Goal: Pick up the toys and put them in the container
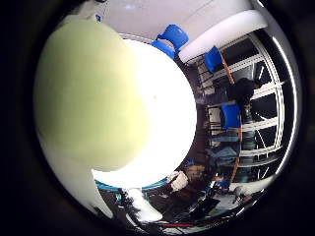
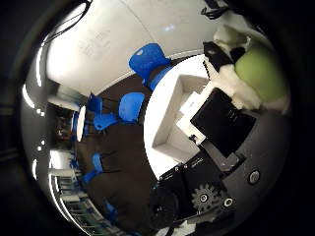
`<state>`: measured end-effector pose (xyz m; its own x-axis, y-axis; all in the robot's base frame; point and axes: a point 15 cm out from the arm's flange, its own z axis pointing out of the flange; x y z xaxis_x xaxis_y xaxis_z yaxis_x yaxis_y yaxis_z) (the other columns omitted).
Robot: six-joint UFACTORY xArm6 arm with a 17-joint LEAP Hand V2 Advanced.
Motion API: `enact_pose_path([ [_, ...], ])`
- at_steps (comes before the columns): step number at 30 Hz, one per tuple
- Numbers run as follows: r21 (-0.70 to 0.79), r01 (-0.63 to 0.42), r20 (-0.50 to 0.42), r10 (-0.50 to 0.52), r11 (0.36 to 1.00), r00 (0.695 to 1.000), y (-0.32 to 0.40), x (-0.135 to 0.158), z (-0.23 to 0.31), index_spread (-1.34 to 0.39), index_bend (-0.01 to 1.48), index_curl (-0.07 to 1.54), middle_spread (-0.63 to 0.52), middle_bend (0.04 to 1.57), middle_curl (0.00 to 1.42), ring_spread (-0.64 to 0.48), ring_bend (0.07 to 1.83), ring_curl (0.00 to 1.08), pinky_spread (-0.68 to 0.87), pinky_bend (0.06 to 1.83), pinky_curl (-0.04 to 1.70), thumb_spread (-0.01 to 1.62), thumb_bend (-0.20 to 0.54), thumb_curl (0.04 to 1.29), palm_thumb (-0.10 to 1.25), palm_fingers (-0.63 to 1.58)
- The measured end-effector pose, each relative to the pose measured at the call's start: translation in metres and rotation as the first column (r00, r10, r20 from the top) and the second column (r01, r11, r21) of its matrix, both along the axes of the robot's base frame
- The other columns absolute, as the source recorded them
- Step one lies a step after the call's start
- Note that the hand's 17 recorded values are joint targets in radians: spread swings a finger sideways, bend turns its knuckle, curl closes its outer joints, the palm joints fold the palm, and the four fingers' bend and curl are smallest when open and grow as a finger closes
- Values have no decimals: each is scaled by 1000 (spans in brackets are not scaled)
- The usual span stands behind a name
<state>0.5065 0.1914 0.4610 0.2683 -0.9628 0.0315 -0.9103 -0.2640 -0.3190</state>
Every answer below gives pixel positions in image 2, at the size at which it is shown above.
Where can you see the green and cream plush toy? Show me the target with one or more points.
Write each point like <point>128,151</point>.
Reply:
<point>262,72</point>

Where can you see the white open container box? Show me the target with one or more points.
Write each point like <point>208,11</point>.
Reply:
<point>170,131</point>

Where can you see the large blue plastic chair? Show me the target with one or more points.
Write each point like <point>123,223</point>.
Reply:
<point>147,60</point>

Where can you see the round white side table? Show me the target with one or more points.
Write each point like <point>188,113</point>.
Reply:
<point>81,123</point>

